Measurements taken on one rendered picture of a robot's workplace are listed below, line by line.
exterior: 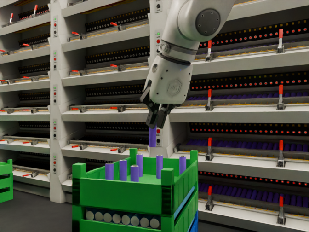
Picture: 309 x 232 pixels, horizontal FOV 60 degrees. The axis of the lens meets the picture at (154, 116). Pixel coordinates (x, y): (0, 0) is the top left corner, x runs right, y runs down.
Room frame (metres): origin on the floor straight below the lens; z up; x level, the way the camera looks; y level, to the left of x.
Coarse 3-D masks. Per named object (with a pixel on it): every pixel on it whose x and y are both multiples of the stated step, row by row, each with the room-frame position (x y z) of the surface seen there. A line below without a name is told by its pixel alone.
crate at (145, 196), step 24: (72, 168) 0.52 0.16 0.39; (96, 168) 0.61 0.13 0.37; (144, 168) 0.79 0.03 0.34; (168, 168) 0.48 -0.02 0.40; (192, 168) 0.66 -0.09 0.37; (72, 192) 0.52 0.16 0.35; (96, 192) 0.51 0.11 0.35; (120, 192) 0.49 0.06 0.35; (144, 192) 0.48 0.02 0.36; (168, 192) 0.46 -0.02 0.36; (168, 216) 0.46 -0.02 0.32
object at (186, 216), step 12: (192, 192) 0.73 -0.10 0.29; (192, 204) 0.65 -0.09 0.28; (72, 216) 0.52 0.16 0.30; (84, 216) 0.53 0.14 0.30; (180, 216) 0.53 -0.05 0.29; (192, 216) 0.65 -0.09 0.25; (72, 228) 0.52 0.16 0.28; (84, 228) 0.51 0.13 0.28; (96, 228) 0.50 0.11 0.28; (108, 228) 0.50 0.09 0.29; (120, 228) 0.49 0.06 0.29; (132, 228) 0.48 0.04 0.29; (144, 228) 0.48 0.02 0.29; (168, 228) 0.46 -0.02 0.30; (180, 228) 0.53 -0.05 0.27
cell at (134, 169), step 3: (132, 165) 0.57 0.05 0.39; (135, 165) 0.57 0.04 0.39; (132, 168) 0.57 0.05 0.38; (135, 168) 0.57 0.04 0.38; (138, 168) 0.57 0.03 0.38; (132, 171) 0.57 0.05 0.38; (135, 171) 0.57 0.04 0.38; (138, 171) 0.57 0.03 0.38; (132, 174) 0.57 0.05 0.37; (135, 174) 0.57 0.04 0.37; (138, 174) 0.57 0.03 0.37; (132, 177) 0.57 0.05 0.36; (135, 177) 0.57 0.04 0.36; (138, 177) 0.57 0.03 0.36; (132, 180) 0.57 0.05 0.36; (135, 180) 0.57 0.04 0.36; (138, 180) 0.57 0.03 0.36
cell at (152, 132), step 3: (156, 123) 0.67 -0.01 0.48; (150, 129) 0.66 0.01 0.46; (153, 129) 0.66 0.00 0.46; (150, 132) 0.66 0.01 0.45; (153, 132) 0.66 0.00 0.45; (150, 135) 0.66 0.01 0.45; (153, 135) 0.66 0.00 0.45; (150, 138) 0.66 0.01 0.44; (153, 138) 0.66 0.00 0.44; (150, 141) 0.66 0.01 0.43; (153, 141) 0.66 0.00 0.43; (150, 144) 0.66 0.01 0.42; (153, 144) 0.66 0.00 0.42
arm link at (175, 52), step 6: (162, 42) 0.59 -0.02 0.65; (162, 48) 0.57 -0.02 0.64; (168, 48) 0.56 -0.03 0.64; (174, 48) 0.56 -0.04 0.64; (180, 48) 0.56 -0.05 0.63; (186, 48) 0.57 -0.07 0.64; (162, 54) 0.60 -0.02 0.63; (168, 54) 0.57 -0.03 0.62; (174, 54) 0.56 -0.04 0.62; (180, 54) 0.56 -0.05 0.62; (186, 54) 0.56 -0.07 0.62; (192, 54) 0.57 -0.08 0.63; (180, 60) 0.58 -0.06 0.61; (186, 60) 0.57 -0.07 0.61; (192, 60) 0.59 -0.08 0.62
